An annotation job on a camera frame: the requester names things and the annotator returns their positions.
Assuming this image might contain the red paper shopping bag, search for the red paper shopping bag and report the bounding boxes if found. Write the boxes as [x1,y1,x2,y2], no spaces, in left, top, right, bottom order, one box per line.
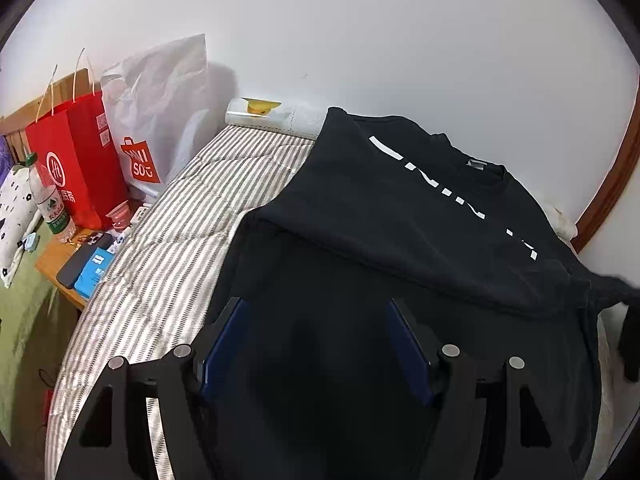
[25,47,130,231]

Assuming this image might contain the green bed sheet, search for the green bed sheet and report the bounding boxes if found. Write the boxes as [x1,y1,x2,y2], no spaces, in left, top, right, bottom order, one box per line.
[0,255,83,441]

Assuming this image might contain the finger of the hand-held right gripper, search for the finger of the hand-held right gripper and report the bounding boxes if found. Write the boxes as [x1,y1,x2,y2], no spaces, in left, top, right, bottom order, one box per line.
[619,302,640,382]

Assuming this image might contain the wooden headboard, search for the wooden headboard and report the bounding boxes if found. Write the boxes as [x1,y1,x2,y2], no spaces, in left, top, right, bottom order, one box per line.
[0,67,103,166]

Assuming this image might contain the wooden nightstand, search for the wooden nightstand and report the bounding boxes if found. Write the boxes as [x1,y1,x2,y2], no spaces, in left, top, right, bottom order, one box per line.
[36,227,118,311]

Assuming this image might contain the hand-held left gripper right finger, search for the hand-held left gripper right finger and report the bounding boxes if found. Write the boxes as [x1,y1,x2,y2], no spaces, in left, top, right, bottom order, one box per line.
[385,297,586,480]

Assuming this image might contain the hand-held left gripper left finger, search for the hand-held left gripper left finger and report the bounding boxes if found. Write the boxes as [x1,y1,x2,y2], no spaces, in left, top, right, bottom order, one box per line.
[55,296,251,480]

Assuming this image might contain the pink cup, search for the pink cup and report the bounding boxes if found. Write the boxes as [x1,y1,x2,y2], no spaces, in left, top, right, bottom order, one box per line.
[107,201,132,231]

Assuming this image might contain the blue tissue packet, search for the blue tissue packet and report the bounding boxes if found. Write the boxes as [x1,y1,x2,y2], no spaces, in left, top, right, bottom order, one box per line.
[74,250,115,295]

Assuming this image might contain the rolled white blanket yellow print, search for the rolled white blanket yellow print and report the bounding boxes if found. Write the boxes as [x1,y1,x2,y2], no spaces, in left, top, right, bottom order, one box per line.
[225,96,578,241]

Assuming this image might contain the striped mattress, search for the striped mattress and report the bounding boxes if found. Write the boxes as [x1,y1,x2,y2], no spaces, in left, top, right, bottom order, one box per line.
[44,122,621,480]

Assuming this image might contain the clear plastic water bottle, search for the clear plastic water bottle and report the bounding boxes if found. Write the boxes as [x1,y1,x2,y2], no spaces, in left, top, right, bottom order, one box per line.
[25,152,77,243]

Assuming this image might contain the white plastic shopping bag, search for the white plastic shopping bag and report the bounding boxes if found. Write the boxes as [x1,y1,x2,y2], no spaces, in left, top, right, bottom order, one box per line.
[100,33,211,198]

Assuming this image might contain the white pillow with black prints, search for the white pillow with black prints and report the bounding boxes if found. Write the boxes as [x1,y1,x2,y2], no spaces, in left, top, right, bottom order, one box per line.
[0,162,43,288]

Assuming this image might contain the black printed t-shirt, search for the black printed t-shirt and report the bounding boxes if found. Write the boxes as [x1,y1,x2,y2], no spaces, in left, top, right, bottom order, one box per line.
[200,106,640,480]

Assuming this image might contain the black phone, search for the black phone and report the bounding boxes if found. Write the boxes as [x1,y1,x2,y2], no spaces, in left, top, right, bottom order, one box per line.
[56,245,113,290]

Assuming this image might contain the brown wooden door trim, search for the brown wooden door trim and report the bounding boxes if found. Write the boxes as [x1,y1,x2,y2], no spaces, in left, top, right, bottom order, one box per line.
[570,65,640,256]

